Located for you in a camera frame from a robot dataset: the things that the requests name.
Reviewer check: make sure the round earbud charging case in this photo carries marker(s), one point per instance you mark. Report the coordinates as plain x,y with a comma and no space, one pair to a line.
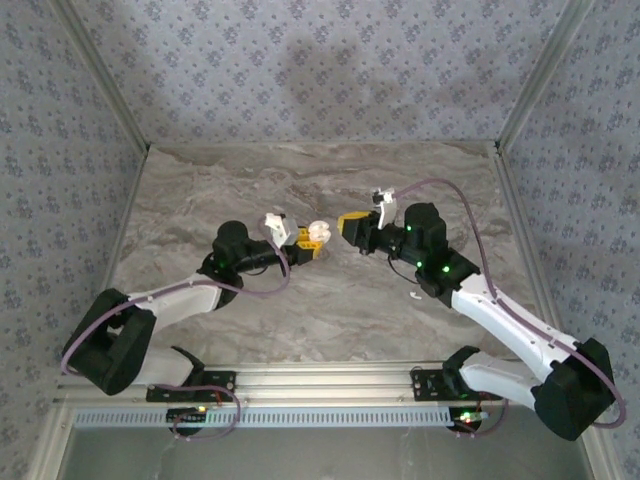
320,232

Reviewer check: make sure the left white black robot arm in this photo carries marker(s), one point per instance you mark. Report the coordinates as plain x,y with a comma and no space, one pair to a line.
180,297

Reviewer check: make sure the left controller board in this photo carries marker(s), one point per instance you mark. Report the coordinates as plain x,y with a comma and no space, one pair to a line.
187,414

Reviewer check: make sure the controller board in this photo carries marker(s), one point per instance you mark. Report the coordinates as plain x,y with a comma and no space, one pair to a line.
467,416
187,414

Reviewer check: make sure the right controller board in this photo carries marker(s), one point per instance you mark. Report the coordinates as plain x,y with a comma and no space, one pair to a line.
467,416

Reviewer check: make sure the aluminium table side rail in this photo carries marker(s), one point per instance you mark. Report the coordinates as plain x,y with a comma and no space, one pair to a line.
515,200

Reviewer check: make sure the aluminium mounting rail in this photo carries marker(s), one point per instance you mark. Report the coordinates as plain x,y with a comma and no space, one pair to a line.
320,385

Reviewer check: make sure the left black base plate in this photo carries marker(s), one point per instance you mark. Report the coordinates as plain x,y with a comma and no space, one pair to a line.
220,382

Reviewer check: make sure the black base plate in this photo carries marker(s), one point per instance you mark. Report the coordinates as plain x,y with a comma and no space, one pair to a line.
220,382
425,385

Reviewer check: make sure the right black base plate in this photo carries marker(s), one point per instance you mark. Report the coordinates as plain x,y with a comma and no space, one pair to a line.
425,385

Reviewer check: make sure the aluminium corner frame post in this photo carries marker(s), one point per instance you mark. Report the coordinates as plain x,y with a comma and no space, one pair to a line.
107,80
542,75

